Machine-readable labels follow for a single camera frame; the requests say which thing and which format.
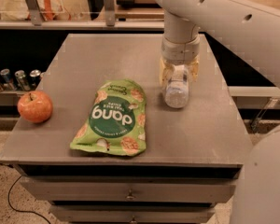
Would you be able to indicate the red apple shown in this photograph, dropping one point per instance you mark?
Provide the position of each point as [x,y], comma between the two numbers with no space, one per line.
[35,106]

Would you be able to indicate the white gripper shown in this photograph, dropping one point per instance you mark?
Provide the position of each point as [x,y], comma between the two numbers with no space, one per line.
[179,50]

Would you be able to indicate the clear blue plastic bottle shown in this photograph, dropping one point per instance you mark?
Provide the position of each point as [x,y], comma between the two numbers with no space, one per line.
[176,87]

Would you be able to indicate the orange white snack bag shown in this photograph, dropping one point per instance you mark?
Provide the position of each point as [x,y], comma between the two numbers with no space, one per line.
[49,9]

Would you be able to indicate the lower drawer with knob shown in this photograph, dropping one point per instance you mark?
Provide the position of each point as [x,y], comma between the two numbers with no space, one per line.
[131,215]

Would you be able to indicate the left metal bracket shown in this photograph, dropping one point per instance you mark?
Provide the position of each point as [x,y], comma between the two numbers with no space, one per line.
[34,12]

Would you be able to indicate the dark soda can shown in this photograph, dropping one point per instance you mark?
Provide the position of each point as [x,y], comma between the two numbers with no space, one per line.
[35,76]

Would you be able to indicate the silver soda can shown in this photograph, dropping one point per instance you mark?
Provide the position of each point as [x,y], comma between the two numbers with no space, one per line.
[22,79]

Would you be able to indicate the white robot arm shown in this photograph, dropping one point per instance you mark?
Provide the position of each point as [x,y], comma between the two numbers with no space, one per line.
[252,32]

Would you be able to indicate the drawer with knob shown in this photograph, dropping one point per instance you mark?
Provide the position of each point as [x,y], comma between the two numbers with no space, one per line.
[195,191]
[131,215]

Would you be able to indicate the clear plastic bin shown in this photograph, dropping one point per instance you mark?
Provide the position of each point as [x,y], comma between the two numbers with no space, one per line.
[17,10]

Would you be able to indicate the green dang chips bag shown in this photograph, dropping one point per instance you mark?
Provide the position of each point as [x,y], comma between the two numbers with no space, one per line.
[117,121]

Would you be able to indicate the upper drawer with knob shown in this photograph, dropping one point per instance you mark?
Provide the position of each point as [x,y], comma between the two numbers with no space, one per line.
[195,191]

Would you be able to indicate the grey drawer cabinet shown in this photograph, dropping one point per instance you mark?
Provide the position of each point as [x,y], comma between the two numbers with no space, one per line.
[204,140]

